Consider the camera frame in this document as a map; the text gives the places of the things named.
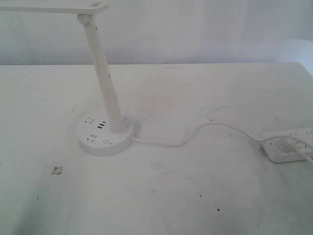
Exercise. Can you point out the grey tape scrap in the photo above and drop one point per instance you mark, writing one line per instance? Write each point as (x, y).
(57, 170)

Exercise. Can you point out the white power strip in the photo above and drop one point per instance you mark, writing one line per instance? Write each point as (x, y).
(305, 134)
(304, 151)

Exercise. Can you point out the white desk lamp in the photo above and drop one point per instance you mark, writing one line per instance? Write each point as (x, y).
(107, 131)

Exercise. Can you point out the white power strip rear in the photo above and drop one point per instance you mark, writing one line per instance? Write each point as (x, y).
(305, 134)

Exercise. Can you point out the white power strip front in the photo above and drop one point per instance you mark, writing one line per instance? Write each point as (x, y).
(304, 151)

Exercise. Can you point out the white round plug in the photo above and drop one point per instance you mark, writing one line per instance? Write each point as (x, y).
(286, 145)

